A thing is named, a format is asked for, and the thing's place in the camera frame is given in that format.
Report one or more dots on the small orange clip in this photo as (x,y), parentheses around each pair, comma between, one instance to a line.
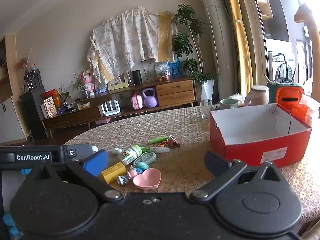
(161,144)

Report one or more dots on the small potted plant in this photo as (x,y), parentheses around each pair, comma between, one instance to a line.
(81,86)
(64,97)

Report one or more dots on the clear drinking glass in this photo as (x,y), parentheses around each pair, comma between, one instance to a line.
(206,108)

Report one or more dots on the pale green correction tape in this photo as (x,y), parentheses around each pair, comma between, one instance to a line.
(147,157)

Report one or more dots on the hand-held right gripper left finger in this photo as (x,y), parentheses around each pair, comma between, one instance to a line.
(96,161)

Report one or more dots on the pink heart-shaped bowl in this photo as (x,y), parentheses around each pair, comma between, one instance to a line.
(147,180)

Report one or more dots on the small pink case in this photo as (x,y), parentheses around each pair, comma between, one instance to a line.
(137,102)

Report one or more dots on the small yellow box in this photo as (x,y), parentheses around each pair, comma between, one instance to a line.
(113,172)

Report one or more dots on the pink binder clip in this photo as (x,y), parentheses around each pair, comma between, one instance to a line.
(173,142)

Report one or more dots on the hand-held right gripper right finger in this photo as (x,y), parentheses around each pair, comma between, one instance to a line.
(215,161)

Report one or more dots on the white router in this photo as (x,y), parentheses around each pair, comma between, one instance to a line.
(110,108)

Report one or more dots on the green-label plastic bottle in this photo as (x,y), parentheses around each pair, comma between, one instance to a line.
(128,155)

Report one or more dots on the printed draped cloth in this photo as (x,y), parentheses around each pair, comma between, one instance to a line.
(130,42)

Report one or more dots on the clear plastic bag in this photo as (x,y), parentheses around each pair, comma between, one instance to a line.
(162,71)

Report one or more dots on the tall green houseplant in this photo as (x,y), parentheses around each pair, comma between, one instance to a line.
(187,15)

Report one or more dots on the black cylinder speaker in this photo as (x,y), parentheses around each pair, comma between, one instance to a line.
(137,77)

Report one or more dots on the wooden shelf cabinet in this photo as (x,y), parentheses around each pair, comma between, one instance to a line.
(7,80)

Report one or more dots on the small teal plastic item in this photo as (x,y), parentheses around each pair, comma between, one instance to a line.
(142,166)

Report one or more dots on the purple kettlebell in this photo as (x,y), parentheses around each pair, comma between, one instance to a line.
(150,101)

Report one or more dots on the orange and white packet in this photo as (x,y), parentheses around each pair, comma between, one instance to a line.
(303,112)

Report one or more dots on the flat pink box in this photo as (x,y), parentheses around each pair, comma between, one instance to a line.
(102,121)

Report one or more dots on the small silver metal part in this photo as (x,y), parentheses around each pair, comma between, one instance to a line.
(122,180)

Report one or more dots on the green highlighter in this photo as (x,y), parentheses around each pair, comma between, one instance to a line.
(157,139)

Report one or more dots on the black coffee machine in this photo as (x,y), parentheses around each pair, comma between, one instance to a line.
(32,78)

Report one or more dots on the patterned lace tablecloth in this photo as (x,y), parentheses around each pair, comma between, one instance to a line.
(180,130)

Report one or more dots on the white planter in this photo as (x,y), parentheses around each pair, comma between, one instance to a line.
(208,90)

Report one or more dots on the red cardboard box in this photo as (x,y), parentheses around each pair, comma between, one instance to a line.
(250,152)

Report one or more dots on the yellow picture frame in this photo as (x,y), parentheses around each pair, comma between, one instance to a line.
(117,83)

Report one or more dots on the orange and green tissue box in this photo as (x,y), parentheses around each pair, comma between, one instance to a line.
(287,97)

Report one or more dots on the pale green mug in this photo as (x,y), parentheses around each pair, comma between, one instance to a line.
(228,104)

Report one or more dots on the black side cabinet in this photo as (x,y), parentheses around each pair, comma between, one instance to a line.
(32,115)

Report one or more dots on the small silver knob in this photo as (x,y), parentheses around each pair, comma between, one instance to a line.
(117,151)

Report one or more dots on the white lidded jug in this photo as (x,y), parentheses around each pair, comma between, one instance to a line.
(257,96)

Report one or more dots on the yellow curtain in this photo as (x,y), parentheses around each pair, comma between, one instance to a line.
(237,30)

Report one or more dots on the wooden media cabinet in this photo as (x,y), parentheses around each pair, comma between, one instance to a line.
(175,90)

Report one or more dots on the printed carton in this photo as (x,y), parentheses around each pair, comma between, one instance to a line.
(50,107)

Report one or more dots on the blue plastic stool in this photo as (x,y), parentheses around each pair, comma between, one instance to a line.
(175,68)

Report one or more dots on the pink plush doll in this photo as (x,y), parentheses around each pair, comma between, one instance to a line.
(87,82)

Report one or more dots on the small pink plastic item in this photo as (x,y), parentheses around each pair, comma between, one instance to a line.
(132,173)

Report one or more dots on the white marker pen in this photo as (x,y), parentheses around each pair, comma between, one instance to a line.
(160,150)

